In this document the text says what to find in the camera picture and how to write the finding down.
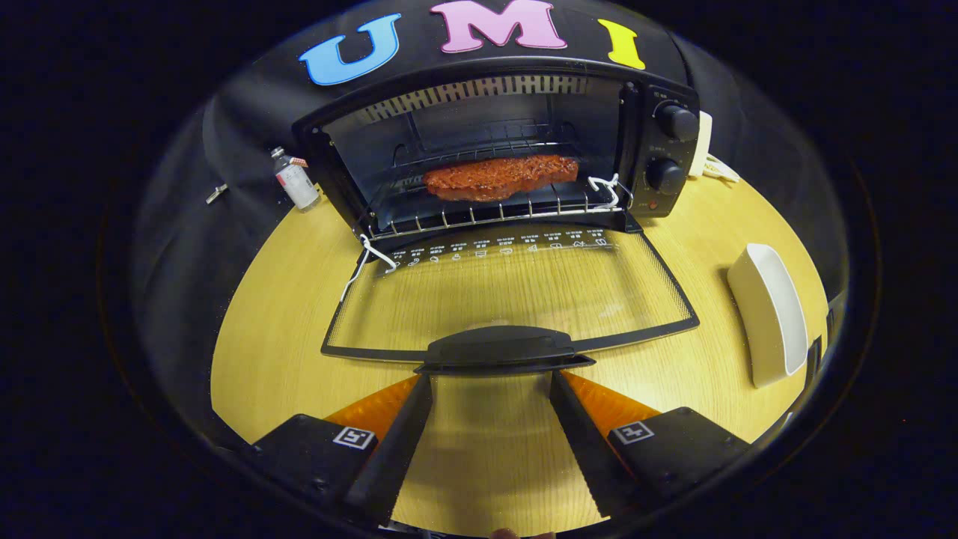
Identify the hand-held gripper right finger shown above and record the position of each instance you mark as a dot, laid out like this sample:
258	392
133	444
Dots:
587	457

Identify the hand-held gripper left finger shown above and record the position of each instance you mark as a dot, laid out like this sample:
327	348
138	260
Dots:
393	457

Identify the brown grilled steak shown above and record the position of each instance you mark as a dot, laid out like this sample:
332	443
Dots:
498	178

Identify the black toaster oven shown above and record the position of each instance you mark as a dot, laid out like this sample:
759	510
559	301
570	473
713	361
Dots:
636	135

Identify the white bread toaster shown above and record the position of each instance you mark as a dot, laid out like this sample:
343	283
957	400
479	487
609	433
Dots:
703	142

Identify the white ridged tray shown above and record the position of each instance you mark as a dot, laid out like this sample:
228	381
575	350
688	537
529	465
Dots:
767	322

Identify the small clear bottle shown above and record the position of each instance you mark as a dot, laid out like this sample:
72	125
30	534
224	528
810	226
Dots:
296	183

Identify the silver metal clip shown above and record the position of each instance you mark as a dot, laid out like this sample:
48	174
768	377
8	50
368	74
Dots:
217	194

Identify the black backdrop cloth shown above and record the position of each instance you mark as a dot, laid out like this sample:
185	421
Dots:
247	97

